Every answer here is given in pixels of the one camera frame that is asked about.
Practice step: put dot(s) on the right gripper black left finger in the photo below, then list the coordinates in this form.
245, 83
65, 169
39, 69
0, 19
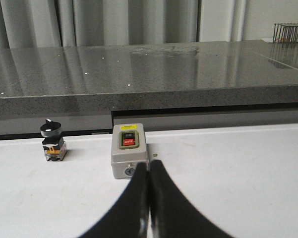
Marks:
128, 217

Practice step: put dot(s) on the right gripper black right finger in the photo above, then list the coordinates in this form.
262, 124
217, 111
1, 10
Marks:
173, 216

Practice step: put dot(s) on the grey granite counter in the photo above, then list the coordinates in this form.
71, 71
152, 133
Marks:
168, 86

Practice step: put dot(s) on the grey curtain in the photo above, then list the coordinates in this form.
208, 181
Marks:
67, 23

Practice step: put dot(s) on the grey on-off switch box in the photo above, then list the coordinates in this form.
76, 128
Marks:
129, 148

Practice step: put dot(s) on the black rotary selector switch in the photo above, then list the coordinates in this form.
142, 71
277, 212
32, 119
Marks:
53, 144

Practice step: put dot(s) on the wire rack basket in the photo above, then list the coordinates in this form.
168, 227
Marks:
285, 33

